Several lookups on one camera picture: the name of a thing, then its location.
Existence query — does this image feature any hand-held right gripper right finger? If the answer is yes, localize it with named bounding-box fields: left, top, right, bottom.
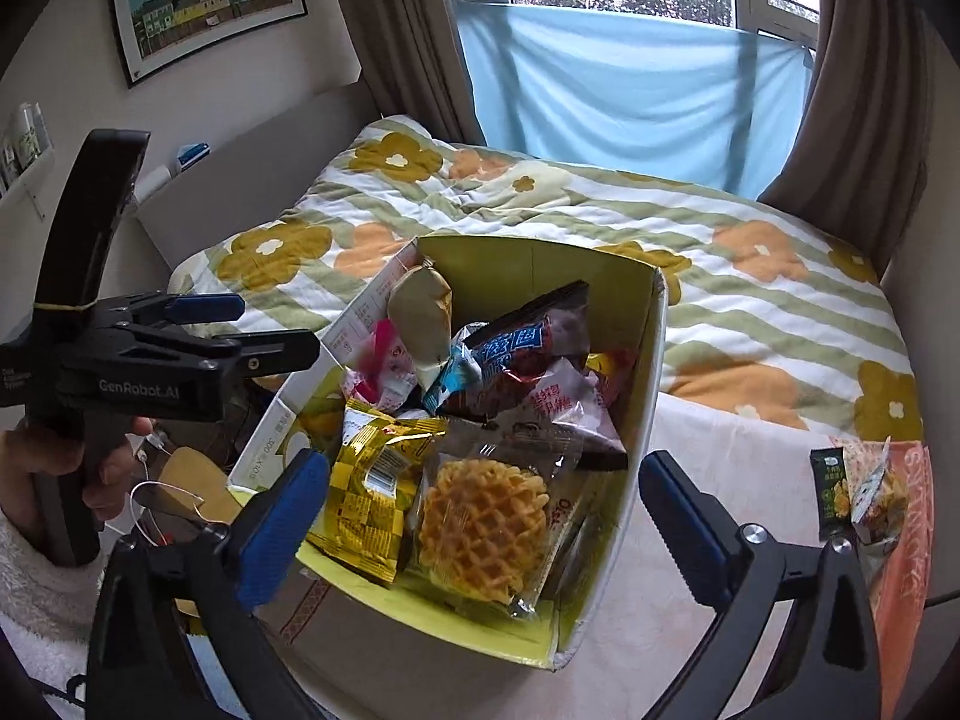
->
left=637, top=452, right=882, bottom=720

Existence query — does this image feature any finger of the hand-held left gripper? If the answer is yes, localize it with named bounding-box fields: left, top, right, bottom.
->
left=112, top=326, right=323, bottom=391
left=94, top=291, right=247, bottom=338

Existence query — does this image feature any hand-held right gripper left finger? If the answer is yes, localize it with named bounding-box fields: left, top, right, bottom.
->
left=84, top=448, right=332, bottom=720

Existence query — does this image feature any pink red snack packet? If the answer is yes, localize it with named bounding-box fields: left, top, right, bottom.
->
left=341, top=319, right=417, bottom=410

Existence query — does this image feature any beige snack packet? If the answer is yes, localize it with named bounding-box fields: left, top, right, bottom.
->
left=386, top=259, right=455, bottom=391

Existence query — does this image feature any brown blue snack packet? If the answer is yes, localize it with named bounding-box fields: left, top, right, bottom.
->
left=421, top=345, right=485, bottom=415

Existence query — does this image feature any clear waffle packet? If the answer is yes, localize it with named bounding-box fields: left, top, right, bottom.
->
left=401, top=420, right=586, bottom=620

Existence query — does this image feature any blue red snack packet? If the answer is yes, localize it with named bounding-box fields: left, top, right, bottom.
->
left=450, top=281, right=593, bottom=417

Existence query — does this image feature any yellow cardboard box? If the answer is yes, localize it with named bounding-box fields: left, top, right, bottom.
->
left=225, top=234, right=668, bottom=672

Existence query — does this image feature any person's left forearm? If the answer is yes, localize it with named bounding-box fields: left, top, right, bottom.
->
left=0, top=510, right=106, bottom=691

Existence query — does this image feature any person's left hand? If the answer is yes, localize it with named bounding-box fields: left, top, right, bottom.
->
left=0, top=416, right=155, bottom=541

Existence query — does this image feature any pale pink patterned cloth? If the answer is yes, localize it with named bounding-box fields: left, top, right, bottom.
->
left=262, top=386, right=890, bottom=720

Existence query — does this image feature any beige bed headboard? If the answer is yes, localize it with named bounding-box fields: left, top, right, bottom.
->
left=131, top=82, right=376, bottom=271

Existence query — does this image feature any green snack packet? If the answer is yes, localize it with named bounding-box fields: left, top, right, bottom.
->
left=810, top=446, right=852, bottom=541

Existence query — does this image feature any yellow red snack packet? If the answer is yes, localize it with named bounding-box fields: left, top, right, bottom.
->
left=585, top=349, right=638, bottom=406

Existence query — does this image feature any brown curtain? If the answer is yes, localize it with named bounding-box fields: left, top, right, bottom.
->
left=757, top=0, right=935, bottom=271
left=322, top=0, right=488, bottom=147

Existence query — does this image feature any floral striped blanket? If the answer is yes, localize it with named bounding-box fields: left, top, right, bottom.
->
left=169, top=114, right=925, bottom=443

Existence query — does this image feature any blue cloth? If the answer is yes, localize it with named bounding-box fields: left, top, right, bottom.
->
left=456, top=1, right=815, bottom=200

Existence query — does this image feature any white wire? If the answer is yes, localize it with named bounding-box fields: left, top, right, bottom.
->
left=127, top=427, right=207, bottom=541

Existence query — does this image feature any wall shelf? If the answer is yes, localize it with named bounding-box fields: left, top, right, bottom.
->
left=0, top=142, right=57, bottom=200

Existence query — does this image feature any framed wall picture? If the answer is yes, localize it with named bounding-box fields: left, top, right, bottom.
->
left=109, top=0, right=308, bottom=89

